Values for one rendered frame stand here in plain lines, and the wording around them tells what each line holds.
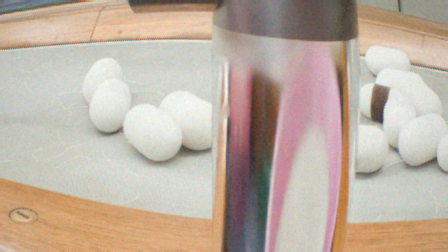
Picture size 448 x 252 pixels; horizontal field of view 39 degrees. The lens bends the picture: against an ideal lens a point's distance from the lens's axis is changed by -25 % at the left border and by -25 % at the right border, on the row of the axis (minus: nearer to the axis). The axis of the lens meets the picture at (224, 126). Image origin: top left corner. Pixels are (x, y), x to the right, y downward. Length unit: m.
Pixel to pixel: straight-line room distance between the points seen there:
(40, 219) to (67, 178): 0.10
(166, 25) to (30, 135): 0.21
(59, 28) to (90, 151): 0.25
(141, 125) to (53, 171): 0.05
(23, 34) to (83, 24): 0.07
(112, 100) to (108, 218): 0.14
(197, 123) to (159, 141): 0.02
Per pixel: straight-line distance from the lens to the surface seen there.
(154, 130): 0.30
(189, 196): 0.28
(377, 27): 0.51
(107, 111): 0.33
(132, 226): 0.20
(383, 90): 0.36
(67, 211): 0.20
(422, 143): 0.30
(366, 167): 0.29
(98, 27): 0.54
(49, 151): 0.32
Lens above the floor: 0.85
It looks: 19 degrees down
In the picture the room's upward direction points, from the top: straight up
